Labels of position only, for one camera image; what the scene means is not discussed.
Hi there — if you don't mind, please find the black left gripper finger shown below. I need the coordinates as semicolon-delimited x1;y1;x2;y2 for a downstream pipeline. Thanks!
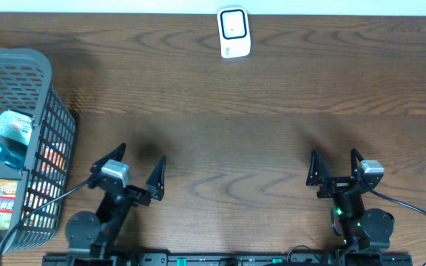
90;143;126;173
146;156;166;201

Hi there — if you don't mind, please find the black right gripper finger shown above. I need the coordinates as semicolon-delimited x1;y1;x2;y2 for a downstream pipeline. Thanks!
306;149;330;186
351;149;364;180

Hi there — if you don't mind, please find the green wet wipes pack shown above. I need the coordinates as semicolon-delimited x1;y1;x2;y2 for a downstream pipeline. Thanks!
0;110;33;146

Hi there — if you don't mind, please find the orange snack packet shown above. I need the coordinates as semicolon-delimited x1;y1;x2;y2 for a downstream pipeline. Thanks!
41;143;67;175

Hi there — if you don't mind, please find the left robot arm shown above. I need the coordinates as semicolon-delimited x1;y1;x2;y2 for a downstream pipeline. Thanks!
65;143;166;265

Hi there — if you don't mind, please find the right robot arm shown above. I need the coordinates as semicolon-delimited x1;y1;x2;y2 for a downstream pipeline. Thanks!
306;149;394;265

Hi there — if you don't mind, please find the white barcode scanner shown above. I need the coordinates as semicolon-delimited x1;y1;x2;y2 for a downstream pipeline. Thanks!
217;7;251;58

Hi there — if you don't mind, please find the grey plastic basket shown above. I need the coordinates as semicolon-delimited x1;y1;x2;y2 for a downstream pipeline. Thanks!
0;48;76;253

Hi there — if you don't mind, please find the black left camera cable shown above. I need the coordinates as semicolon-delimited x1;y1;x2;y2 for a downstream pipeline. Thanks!
0;177;92;266

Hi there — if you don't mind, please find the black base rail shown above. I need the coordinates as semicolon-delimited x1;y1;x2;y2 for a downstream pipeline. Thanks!
41;253;413;266

